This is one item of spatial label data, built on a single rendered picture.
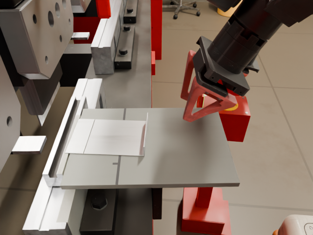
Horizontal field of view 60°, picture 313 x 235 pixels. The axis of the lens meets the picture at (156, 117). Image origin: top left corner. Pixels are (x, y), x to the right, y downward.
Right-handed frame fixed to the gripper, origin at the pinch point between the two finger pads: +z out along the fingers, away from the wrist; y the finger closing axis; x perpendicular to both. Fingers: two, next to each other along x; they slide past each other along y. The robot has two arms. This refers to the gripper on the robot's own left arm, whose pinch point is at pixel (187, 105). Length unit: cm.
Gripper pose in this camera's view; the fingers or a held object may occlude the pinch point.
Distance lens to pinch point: 43.4
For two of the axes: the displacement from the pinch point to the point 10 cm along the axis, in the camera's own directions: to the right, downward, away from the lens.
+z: -4.9, 6.7, 5.7
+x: 8.7, 3.7, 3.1
